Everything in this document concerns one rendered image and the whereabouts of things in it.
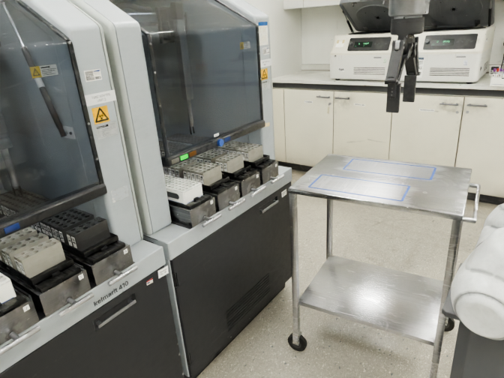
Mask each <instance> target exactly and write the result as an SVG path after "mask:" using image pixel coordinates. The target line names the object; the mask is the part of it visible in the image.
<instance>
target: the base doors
mask: <svg viewBox="0 0 504 378"><path fill-rule="evenodd" d="M319 95H320V96H321V97H328V96H330V98H321V97H317V96H319ZM272 96H273V113H274V147H275V160H276V161H282V162H287V163H292V164H301V165H305V166H310V167H314V166H315V165H316V164H318V163H319V162H320V161H321V160H322V159H323V158H324V157H325V156H326V155H328V154H333V155H347V156H354V157H362V158H376V159H383V160H390V161H404V162H412V163H419V164H433V165H440V166H447V167H454V166H455V167H462V168H469V169H472V175H471V179H470V183H473V184H480V185H481V190H480V194H484V195H489V196H494V197H502V198H504V98H494V97H465V100H464V97H454V96H439V95H423V94H415V101H414V102H403V94H400V107H399V112H398V113H395V112H386V101H387V93H372V92H354V91H322V90H305V89H288V88H273V89H272ZM337 97H339V98H349V100H345V99H335V98H337ZM305 101H313V103H305ZM442 102H443V103H444V104H458V106H450V105H440V103H442ZM329 103H331V105H329ZM354 103H355V104H365V106H356V105H354ZM467 104H472V105H485V104H486V105H487V107H483V106H467ZM328 107H330V108H329V114H328V113H327V112H328ZM419 109H430V110H434V112H427V111H419ZM456 111H458V112H459V113H458V114H457V113H456ZM462 111H463V116H462ZM466 111H469V113H466ZM461 116H462V121H461ZM459 132H460V137H459ZM458 137H459V142H458ZM456 154H457V158H456ZM455 159H456V163H455Z"/></svg>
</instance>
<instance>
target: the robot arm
mask: <svg viewBox="0 0 504 378"><path fill-rule="evenodd" d="M429 2H430V0H389V9H388V15H389V16H390V17H394V19H391V35H397V36H398V38H397V40H393V41H392V48H391V56H390V60H389V63H388V70H387V74H386V78H385V85H388V89H387V101H386V112H387V113H399V107H400V97H401V83H399V82H400V79H401V74H402V72H403V69H404V65H405V68H406V75H405V76H404V84H403V102H414V101H415V94H416V79H417V76H419V75H420V72H419V37H415V35H418V34H421V33H423V31H424V25H425V17H422V14H427V13H429V4H430V3H429ZM451 303H452V307H453V309H454V312H455V314H456V316H457V317H458V318H459V319H460V320H461V322H462V323H463V324H464V325H465V326H466V327H467V328H468V329H469V330H471V331H472V332H474V333H476V334H477V335H481V336H482V337H486V338H489V339H492V340H504V203H503V204H500V205H498V206H497V207H496V208H495V209H494V210H493V211H492V212H491V213H490V214H489V215H488V216H487V218H486V220H485V222H484V227H483V230H482V231H481V235H480V236H479V239H478V242H477V244H476V246H475V249H474V251H473V252H472V253H471V254H470V255H469V256H468V257H467V258H466V259H465V261H464V262H463V264H462V265H461V266H460V268H459V269H458V271H457V273H456V275H455V276H454V279H453V281H452V284H451Z"/></svg>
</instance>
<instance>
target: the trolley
mask: <svg viewBox="0 0 504 378"><path fill-rule="evenodd" d="M472 171H473V169H469V168H462V167H454V166H440V165H433V164H426V163H412V162H404V161H397V160H383V159H376V158H368V157H354V156H347V155H339V154H327V155H326V156H325V157H324V158H323V159H322V160H321V161H320V162H319V163H317V164H316V165H315V166H314V167H313V168H311V169H310V170H309V171H308V172H306V173H305V174H304V175H303V176H302V177H301V178H300V179H299V180H298V181H296V182H295V183H294V184H293V185H291V186H290V187H289V188H288V193H289V221H290V245H291V269H292V317H293V333H292V334H290V336H289V337H288V343H289V345H290V346H291V347H292V348H293V349H294V350H296V351H299V352H301V351H304V350H305V348H306V346H307V345H308V343H307V341H306V339H305V338H304V337H303V336H302V330H300V307H299V305H302V306H305V307H307V308H312V309H314V310H317V311H322V312H324V313H327V314H331V315H334V316H336V317H341V318H344V319H346V320H351V321H353V322H356V323H361V324H363V325H366V326H370V327H373V328H375V329H380V330H383V331H385V332H389V333H392V334H395V335H399V336H402V337H405V338H409V339H412V340H414V341H418V342H422V343H424V344H428V345H431V346H433V357H432V362H431V367H430V374H429V378H438V377H437V373H438V368H439V363H440V354H441V349H442V344H443V335H444V332H450V331H451V330H452V329H453V328H454V327H455V321H454V319H452V318H450V317H447V316H445V315H444V314H443V313H442V308H443V305H444V303H445V300H446V297H447V295H448V293H449V290H450V288H451V285H452V281H453V279H454V277H455V269H456V265H457V260H458V251H459V246H460V241H461V232H462V227H463V222H467V223H471V224H475V223H476V219H477V213H478V207H479V197H480V190H481V185H480V184H473V183H470V179H471V175H472ZM469 188H477V189H476V195H475V204H474V209H473V214H472V218H471V217H464V213H465V208H466V204H467V194H468V190H469ZM297 194H299V195H304V196H309V197H318V198H323V199H327V225H326V261H325V262H324V264H323V265H322V267H321V268H320V270H319V271H318V272H317V274H316V275H315V277H314V278H313V280H312V281H311V282H310V284H309V285H308V287H307V289H306V290H305V291H304V292H303V294H302V295H301V297H300V298H299V241H298V207H297ZM333 200H336V201H341V202H346V203H355V204H359V205H364V206H373V207H378V208H383V209H391V210H396V211H401V212H410V213H415V214H420V215H428V216H433V217H438V218H447V219H452V225H451V235H450V240H449V246H448V256H447V261H446V266H445V276H444V281H442V280H437V279H433V278H429V277H423V276H420V275H417V274H410V273H407V272H404V271H398V270H394V269H390V268H385V267H382V266H378V265H372V264H368V263H365V262H359V261H355V260H352V259H346V258H343V257H339V256H333V255H332V229H333Z"/></svg>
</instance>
